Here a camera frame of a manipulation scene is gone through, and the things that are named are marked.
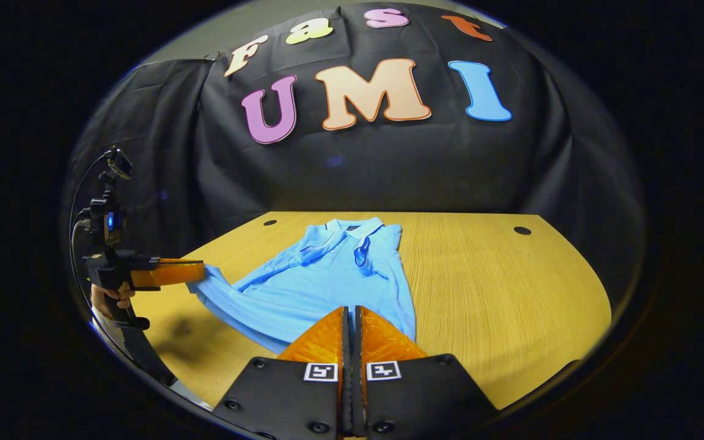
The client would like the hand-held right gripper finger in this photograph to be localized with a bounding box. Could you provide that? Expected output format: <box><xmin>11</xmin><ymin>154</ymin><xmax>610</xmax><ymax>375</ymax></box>
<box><xmin>352</xmin><ymin>304</ymin><xmax>499</xmax><ymax>440</ymax></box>
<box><xmin>213</xmin><ymin>306</ymin><xmax>352</xmax><ymax>440</ymax></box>

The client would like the light blue T-shirt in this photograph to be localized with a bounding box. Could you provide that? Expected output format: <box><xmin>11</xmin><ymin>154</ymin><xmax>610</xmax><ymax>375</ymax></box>
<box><xmin>188</xmin><ymin>217</ymin><xmax>417</xmax><ymax>355</ymax></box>

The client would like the black backdrop cloth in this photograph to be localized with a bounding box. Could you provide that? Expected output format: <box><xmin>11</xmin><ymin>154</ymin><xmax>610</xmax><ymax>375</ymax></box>
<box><xmin>62</xmin><ymin>3</ymin><xmax>646</xmax><ymax>306</ymax></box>

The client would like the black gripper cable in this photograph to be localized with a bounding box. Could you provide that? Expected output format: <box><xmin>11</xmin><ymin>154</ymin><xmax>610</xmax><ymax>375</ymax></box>
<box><xmin>68</xmin><ymin>152</ymin><xmax>111</xmax><ymax>306</ymax></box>

